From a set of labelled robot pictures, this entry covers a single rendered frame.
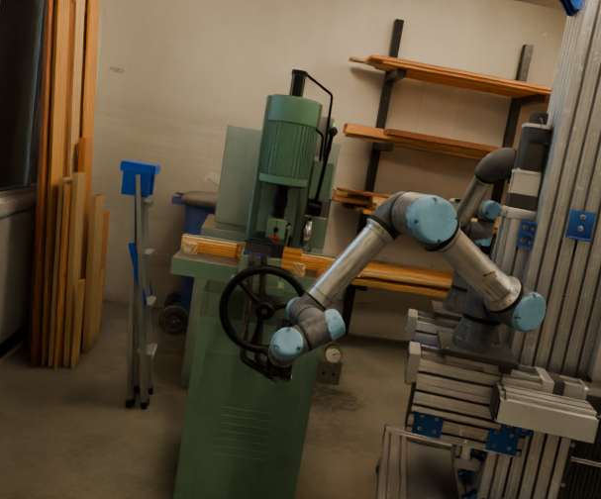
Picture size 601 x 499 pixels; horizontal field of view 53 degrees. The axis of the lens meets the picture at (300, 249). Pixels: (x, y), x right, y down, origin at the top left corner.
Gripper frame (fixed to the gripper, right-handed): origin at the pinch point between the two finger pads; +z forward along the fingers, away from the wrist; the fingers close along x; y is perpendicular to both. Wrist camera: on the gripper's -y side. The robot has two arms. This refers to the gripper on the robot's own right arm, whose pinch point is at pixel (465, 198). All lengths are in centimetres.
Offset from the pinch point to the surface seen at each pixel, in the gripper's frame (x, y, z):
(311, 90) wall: -59, -66, 176
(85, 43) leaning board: -201, -81, 101
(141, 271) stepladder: -152, 36, 0
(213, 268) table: -114, 20, -74
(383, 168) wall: -2, -9, 177
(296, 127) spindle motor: -85, -28, -67
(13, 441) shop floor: -196, 98, -44
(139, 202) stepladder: -152, 4, 0
